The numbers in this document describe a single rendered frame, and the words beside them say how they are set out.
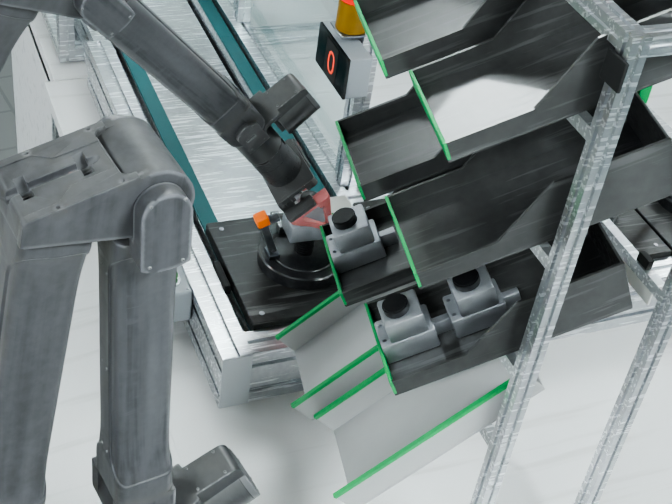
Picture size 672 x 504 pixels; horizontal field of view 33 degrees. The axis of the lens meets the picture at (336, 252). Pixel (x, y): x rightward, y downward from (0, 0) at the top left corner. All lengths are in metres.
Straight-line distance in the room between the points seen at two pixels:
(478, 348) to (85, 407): 0.65
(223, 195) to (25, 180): 1.16
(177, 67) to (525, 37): 0.42
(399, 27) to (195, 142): 0.91
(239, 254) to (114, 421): 0.80
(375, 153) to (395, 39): 0.16
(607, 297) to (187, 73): 0.55
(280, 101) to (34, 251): 0.78
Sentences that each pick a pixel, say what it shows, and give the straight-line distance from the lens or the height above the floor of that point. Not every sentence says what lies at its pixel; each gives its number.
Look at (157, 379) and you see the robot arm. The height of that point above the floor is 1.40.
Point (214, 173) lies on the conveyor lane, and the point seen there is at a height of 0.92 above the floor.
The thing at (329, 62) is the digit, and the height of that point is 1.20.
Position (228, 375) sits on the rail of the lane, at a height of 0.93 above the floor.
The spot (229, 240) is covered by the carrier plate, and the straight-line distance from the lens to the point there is 1.80.
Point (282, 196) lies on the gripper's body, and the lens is 1.62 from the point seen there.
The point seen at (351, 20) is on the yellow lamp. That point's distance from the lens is 1.76.
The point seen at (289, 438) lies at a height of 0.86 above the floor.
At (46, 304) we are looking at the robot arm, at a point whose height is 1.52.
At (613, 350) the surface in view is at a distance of 1.93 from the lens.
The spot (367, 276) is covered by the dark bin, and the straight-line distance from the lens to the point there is 1.40.
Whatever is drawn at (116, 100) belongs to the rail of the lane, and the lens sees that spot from 2.12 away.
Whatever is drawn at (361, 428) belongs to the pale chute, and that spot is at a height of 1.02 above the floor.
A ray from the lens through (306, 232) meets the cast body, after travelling 1.71.
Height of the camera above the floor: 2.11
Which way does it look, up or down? 39 degrees down
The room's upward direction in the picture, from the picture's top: 9 degrees clockwise
